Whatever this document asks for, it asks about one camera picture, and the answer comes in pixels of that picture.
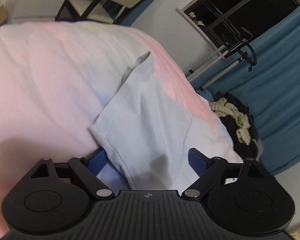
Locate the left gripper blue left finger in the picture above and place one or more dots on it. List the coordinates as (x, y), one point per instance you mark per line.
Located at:
(86, 171)

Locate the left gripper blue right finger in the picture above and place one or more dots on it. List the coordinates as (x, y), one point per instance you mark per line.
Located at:
(210, 172)

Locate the light grey t-shirt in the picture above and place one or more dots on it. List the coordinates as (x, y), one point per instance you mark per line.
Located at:
(147, 135)

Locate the pile of dark clothes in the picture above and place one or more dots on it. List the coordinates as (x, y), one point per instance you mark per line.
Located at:
(239, 123)

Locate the pastel rainbow bed cover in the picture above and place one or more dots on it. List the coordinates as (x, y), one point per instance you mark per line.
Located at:
(57, 77)

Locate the large blue curtain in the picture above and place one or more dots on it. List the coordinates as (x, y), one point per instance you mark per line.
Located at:
(271, 90)

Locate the garment steamer stand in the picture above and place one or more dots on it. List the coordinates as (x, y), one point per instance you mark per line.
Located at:
(239, 51)

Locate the narrow blue curtain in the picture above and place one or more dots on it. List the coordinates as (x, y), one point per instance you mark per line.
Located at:
(129, 16)

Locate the dark window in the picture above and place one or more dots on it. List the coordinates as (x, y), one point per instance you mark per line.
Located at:
(226, 22)

